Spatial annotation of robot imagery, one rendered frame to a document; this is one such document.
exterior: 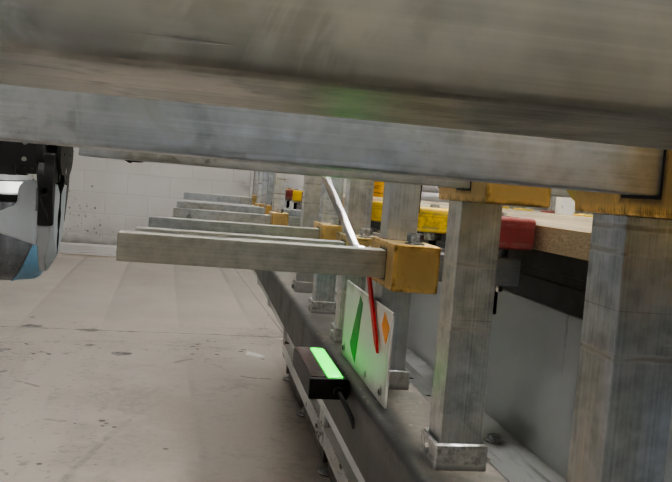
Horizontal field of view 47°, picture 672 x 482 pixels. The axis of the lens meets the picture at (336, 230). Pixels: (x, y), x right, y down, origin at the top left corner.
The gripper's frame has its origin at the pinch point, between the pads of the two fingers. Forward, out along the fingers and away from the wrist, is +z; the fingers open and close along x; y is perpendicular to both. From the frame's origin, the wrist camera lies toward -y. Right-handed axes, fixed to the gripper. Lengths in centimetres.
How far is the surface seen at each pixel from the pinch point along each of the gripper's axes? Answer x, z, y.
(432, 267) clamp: 4.8, -2.2, -38.8
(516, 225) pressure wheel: 3.8, -7.2, -48.1
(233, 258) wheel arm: 1.4, -1.4, -18.4
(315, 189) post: -78, -9, -37
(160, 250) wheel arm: 1.4, -1.7, -10.9
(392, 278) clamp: 4.8, -0.7, -34.7
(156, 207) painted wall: -785, 27, 38
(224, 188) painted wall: -789, 0, -34
